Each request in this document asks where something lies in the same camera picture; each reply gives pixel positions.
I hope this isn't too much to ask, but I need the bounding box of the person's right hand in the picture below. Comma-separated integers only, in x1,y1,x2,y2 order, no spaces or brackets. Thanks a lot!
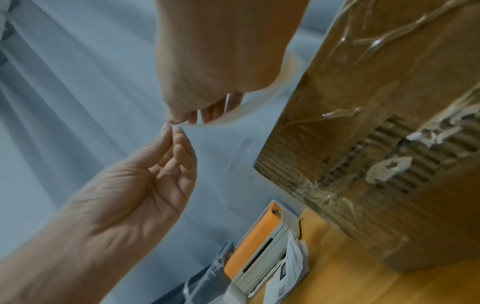
154,0,311,125

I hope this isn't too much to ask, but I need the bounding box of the orange and white label printer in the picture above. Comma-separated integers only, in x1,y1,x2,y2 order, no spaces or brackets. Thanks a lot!
223,199,302,294

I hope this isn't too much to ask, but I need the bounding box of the person's left forearm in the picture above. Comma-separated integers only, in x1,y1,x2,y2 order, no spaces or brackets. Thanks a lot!
0,205,151,304

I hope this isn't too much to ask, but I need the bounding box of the white printed shipping label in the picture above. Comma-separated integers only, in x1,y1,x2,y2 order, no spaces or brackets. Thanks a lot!
262,230,311,298

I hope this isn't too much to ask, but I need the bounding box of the taped brown cardboard box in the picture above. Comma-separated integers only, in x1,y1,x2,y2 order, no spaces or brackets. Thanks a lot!
253,0,480,273

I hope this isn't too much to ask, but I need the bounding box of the clear plastic bag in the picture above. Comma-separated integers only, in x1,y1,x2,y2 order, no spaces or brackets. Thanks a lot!
150,241,235,304

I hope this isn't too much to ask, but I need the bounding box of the person's left hand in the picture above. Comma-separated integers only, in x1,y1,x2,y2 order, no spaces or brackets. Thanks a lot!
61,123,198,239

